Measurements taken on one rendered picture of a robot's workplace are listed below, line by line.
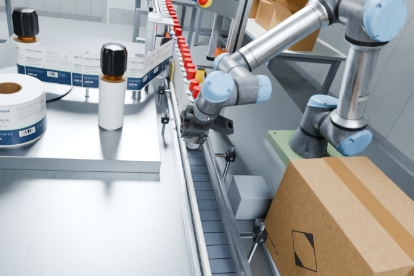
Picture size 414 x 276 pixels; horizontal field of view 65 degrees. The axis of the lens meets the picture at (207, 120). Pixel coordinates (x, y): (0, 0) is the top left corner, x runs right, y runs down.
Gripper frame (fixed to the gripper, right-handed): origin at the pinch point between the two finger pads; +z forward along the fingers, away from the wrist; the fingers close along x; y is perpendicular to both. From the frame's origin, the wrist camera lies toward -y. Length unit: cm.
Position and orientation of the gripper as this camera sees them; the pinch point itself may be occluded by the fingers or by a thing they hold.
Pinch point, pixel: (196, 139)
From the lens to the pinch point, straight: 110.8
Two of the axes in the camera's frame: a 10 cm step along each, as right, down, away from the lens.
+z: -2.6, 4.5, 8.6
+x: 0.6, 8.9, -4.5
